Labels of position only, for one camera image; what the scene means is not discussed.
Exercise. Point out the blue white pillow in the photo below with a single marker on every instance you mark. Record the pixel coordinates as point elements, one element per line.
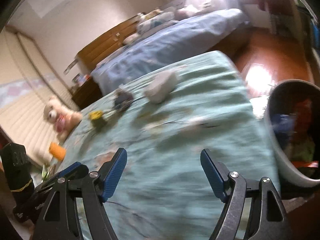
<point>155,24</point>

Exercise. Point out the round metal trash bin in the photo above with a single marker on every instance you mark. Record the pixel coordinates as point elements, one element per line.
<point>283,100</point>

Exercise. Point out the pink plush toy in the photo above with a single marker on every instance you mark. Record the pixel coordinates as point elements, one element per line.
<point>191,11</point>

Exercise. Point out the green floral bed sheet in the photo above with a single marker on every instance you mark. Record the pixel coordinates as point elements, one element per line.
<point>163,192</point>

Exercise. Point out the wooden headboard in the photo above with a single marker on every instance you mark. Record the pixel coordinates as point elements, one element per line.
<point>106,44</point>

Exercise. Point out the framed photo on nightstand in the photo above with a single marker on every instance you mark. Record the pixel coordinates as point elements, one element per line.
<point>80,79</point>

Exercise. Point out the white tissue pack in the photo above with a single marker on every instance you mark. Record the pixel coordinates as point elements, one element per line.
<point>161,86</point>

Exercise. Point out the plush toy on headboard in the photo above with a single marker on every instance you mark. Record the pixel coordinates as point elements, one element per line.
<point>144,17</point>

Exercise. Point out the blue bed cover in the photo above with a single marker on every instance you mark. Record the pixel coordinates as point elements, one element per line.
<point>182,40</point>

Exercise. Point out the cream teddy bear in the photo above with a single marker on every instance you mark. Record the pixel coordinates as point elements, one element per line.
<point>63,119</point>

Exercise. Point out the crumpled grey paper ball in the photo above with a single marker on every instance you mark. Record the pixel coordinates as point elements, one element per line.
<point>123,100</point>

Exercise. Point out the red chip bag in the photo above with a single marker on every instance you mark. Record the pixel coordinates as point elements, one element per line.
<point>302,142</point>

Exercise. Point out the dark wooden nightstand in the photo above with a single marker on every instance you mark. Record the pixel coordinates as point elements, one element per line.
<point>87,94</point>

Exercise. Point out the orange knitted cup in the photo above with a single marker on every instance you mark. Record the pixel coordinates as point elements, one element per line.
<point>57,151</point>

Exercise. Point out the yellow crumpled wrapper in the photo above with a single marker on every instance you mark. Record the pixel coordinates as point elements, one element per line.
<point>97,119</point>

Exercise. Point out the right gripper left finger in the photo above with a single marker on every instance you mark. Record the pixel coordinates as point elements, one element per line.
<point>59,217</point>

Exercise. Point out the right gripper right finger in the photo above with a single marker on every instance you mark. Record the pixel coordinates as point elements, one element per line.
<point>267,215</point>

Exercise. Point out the blue white snack bag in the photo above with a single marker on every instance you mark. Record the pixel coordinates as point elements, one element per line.
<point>283,127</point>

